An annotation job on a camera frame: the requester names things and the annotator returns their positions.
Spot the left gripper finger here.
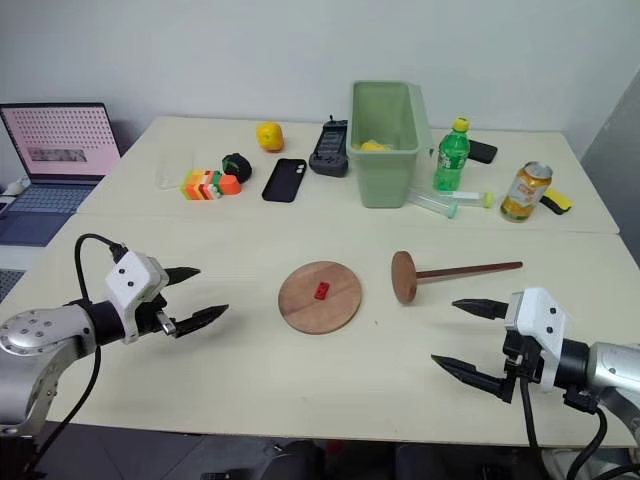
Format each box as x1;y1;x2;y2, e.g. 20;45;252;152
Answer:
165;265;203;289
173;303;231;338

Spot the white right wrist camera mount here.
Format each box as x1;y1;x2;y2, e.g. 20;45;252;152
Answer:
503;286;576;394

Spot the colourful striped block toy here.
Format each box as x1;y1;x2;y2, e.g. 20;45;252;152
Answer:
180;168;243;203

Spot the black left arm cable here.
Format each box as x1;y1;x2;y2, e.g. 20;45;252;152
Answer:
27;233;127;480

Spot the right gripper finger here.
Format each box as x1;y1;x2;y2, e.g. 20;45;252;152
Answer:
430;353;506;400
450;297;512;322

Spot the wooden peg stand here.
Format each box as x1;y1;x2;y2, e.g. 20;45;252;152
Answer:
390;250;525;305

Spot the black phone case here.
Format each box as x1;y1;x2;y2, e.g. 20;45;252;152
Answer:
261;157;308;203

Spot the grey partition panel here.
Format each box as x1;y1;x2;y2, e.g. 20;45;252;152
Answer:
578;83;640;236

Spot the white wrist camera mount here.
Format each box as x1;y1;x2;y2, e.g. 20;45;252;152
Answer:
503;286;576;394
103;251;169;346

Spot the orange drink can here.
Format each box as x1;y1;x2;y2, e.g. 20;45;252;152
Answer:
499;160;555;224

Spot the black flat phone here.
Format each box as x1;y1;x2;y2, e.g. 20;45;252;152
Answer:
466;140;499;166

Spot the black handheld controller device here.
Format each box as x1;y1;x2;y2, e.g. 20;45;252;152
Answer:
308;115;351;179

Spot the round wooden base disc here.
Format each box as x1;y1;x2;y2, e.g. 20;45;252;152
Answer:
277;260;364;335

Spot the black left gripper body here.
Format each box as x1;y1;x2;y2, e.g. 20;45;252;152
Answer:
132;293;179;339

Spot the clear tube with lime cap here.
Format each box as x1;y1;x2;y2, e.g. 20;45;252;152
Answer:
439;190;496;209

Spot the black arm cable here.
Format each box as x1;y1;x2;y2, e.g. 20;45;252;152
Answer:
518;377;609;480
27;233;127;480

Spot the clear tube with mint cap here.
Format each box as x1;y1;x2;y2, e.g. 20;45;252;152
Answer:
406;186;459;220

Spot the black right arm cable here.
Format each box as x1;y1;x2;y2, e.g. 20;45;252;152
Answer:
518;377;609;480

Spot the green plastic bin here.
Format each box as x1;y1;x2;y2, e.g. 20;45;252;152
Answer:
347;80;435;209

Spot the black strap roll green tag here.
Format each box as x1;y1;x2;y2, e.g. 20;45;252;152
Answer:
220;152;254;184

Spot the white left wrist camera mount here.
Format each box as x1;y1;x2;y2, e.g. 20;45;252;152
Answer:
103;251;169;346

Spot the open laptop with pink screen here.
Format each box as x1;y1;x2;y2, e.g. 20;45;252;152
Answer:
0;102;123;247

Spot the yellow and black eraser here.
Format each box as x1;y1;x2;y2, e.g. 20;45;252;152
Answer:
538;186;575;217

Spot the green soda bottle yellow cap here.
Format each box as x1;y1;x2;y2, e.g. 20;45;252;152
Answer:
431;116;473;193

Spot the yellow toy pepper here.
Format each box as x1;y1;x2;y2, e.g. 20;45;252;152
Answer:
255;121;286;153

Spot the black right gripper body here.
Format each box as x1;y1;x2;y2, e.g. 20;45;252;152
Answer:
498;328;545;405

